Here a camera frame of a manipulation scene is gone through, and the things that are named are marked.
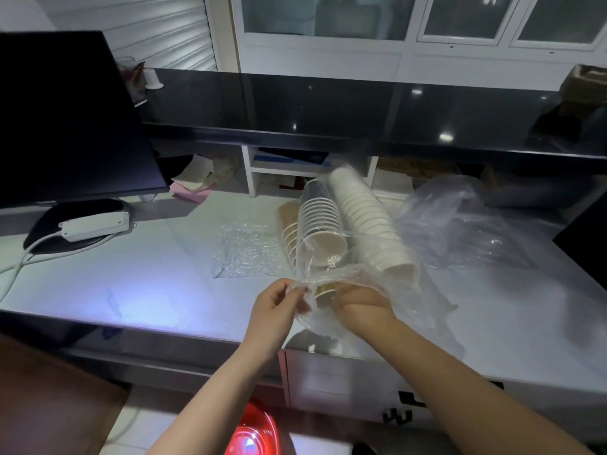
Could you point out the person's left hand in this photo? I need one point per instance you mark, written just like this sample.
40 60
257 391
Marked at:
275 317

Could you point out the person's right hand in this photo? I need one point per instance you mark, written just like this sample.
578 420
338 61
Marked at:
365 310

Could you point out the stack of white paper cups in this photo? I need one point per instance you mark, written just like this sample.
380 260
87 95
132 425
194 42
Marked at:
374 222
289 236

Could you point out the stack of striped paper cups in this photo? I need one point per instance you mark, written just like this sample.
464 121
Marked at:
322 222

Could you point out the clear plastic bag sheet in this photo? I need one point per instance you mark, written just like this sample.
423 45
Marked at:
464 232

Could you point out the person's right forearm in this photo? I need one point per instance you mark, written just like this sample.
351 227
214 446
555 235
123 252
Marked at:
474 398

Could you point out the person's left forearm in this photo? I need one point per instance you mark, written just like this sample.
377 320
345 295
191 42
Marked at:
218 402

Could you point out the person's right black shoe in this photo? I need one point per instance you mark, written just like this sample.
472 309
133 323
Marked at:
362 449

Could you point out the pink paper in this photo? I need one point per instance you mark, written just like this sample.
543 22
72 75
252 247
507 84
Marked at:
189 193

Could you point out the stack of pulp cup trays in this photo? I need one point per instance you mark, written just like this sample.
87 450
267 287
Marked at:
585 85

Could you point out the clear bubble wrap sheet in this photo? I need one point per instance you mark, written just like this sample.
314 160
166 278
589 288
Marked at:
242 251

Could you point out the red plastic basin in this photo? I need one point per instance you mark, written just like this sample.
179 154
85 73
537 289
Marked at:
251 435

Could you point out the metal cabinet shelf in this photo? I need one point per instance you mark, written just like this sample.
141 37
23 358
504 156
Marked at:
166 369

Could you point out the wrapped white napkin packet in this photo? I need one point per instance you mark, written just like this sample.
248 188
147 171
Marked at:
389 183

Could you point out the white shelf unit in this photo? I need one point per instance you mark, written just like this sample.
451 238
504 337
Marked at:
265 172

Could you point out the blue folder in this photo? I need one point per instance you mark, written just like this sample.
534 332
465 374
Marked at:
289 160

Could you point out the white power strip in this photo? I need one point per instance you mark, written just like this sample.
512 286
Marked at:
95 225

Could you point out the black glossy bar counter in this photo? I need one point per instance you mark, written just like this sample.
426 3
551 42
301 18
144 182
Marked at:
332 108

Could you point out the black monitor base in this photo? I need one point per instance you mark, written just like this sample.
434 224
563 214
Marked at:
71 217

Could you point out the brown wooden cabinet door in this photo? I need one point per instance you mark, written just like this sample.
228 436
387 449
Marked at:
47 398

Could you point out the white framed window partition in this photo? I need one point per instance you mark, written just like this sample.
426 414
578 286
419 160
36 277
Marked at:
403 56

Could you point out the small white container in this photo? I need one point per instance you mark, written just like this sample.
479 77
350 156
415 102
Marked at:
152 79

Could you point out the black monitor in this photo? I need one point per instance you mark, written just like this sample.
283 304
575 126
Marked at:
71 118

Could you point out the grey roller shutter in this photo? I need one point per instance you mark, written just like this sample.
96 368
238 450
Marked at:
142 33

